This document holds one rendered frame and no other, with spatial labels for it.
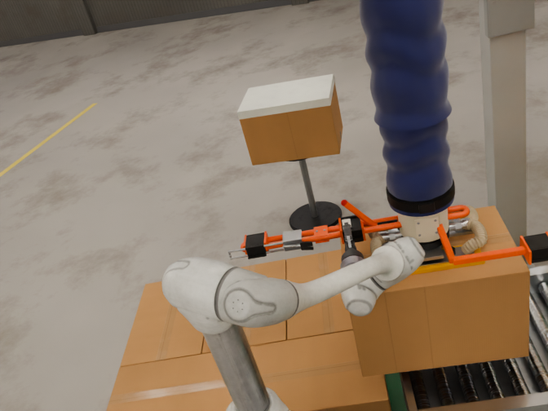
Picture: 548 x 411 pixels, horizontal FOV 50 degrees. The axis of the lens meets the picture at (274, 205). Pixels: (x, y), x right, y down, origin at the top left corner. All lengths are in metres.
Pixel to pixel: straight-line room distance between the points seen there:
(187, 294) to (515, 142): 2.15
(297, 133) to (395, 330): 1.97
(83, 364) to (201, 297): 2.61
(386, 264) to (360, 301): 0.16
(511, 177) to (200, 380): 1.85
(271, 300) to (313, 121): 2.55
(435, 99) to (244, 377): 0.95
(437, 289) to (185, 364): 1.25
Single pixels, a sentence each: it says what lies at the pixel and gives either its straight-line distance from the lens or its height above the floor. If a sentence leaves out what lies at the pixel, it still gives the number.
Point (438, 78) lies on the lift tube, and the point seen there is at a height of 1.73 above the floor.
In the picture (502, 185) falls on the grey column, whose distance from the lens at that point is 3.25.
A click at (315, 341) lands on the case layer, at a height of 0.54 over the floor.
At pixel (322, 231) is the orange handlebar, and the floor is 1.22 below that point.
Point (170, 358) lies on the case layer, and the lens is 2.82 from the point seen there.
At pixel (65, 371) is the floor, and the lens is 3.95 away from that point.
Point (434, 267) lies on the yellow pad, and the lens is 2.06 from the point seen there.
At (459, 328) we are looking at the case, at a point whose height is 0.86.
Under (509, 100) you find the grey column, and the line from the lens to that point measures 3.04.
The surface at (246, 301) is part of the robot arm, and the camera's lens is 1.26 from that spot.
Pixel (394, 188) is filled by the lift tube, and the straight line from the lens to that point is 1.96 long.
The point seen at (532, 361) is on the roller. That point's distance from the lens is 2.50.
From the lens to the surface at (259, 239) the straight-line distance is 2.11.
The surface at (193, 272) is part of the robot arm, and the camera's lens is 1.38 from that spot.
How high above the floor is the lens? 2.40
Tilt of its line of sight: 31 degrees down
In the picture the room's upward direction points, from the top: 15 degrees counter-clockwise
